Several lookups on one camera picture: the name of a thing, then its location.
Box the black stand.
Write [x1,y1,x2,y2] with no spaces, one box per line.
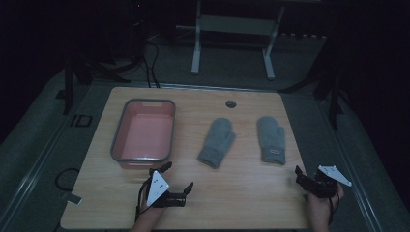
[56,52,143,116]
[278,61,345,131]

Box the white metal desk frame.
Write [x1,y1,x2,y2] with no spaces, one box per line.
[175,0,327,81]

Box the person's left hand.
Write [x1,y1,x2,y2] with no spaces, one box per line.
[134,185,168,224]

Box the looped black floor cable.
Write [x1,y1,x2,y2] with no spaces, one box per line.
[54,167,81,192]

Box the person's right hand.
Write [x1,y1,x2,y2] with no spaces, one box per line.
[305,183,345,224]

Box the grey mitten with label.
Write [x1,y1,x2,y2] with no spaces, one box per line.
[256,115,287,166]

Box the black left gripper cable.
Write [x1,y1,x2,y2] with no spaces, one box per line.
[134,175,153,223]

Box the plain grey mitten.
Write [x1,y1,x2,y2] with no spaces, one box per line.
[196,117,237,169]

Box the black floor bracket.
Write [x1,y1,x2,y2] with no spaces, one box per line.
[70,113,94,128]

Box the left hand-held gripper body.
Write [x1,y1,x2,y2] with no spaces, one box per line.
[145,169,188,209]

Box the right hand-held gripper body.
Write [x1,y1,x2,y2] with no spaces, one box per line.
[302,164,353,199]

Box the pink basin with grey rim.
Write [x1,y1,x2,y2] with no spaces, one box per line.
[109,98,177,170]

